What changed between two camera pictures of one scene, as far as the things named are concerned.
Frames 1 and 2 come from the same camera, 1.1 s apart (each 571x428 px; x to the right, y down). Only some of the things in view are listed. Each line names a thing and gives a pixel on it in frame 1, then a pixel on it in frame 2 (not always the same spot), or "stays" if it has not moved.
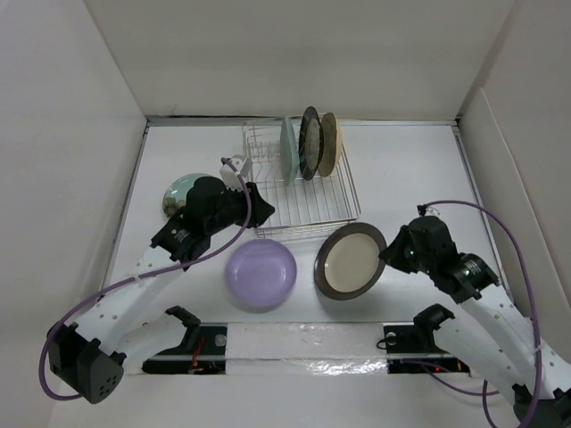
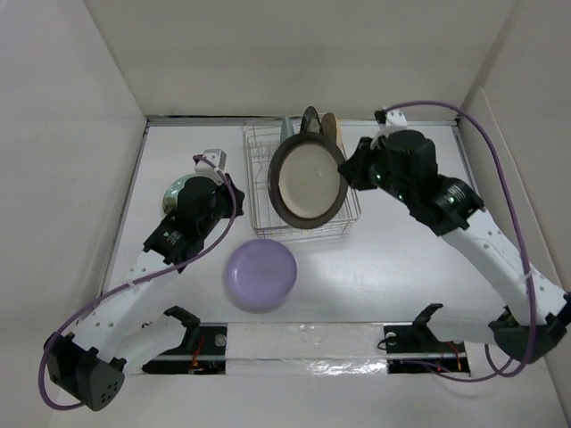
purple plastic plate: x=260 y=273 stays
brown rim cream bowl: x=347 y=265 -> x=305 y=187
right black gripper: x=392 y=254 -> x=354 y=167
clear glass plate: x=175 y=193 stays
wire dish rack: x=304 y=205 stays
